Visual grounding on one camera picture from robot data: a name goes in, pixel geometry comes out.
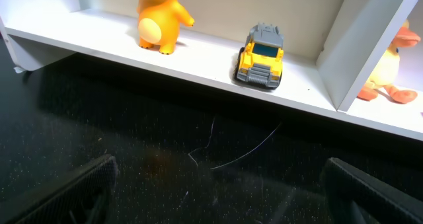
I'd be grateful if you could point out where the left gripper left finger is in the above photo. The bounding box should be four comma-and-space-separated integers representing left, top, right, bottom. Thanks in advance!
0, 153, 120, 224

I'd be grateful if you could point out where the white shelf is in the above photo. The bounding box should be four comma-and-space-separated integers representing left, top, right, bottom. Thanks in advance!
0, 0, 423, 142

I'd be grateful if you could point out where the yellow rubber duck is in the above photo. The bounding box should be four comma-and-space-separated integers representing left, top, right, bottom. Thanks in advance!
133, 0, 196, 56

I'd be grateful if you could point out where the grey and yellow toy truck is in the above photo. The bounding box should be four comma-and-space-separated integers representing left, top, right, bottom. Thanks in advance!
233, 22, 286, 91

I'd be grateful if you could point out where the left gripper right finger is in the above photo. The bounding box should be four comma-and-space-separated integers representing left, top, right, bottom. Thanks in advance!
319, 157, 423, 224

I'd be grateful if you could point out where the yellow plush duck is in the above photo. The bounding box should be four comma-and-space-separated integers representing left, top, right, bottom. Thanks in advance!
356, 19, 422, 105

